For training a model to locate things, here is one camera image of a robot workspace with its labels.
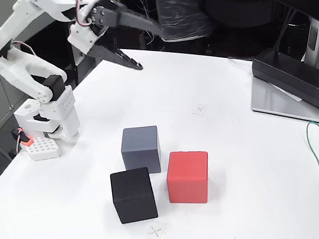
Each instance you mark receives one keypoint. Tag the grey cube block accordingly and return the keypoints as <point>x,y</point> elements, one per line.
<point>139,148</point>

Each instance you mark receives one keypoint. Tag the black cube block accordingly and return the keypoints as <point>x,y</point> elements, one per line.
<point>132,195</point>

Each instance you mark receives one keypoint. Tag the black computer tower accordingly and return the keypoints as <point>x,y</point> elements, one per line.
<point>132,39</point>

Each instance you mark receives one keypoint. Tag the plastic-wrapped black bin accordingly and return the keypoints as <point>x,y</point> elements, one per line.
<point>184,11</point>

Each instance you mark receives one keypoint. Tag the white perforated clamp block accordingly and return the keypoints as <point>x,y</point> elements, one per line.
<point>43,148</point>

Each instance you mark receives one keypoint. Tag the orange connector clip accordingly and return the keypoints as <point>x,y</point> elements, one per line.
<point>25,140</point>

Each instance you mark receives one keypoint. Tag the red cube block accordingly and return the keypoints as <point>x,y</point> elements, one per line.
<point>187,180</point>

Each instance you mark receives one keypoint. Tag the silver monitor stand base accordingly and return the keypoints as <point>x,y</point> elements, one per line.
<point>274,102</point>

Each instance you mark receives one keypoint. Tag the white paper sheet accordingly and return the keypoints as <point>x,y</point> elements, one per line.
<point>287,92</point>

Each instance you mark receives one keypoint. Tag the black power adapter brick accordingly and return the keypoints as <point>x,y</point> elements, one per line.
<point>291,77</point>

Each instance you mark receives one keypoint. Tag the silver monitor stand neck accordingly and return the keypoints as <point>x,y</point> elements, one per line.
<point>317,41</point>

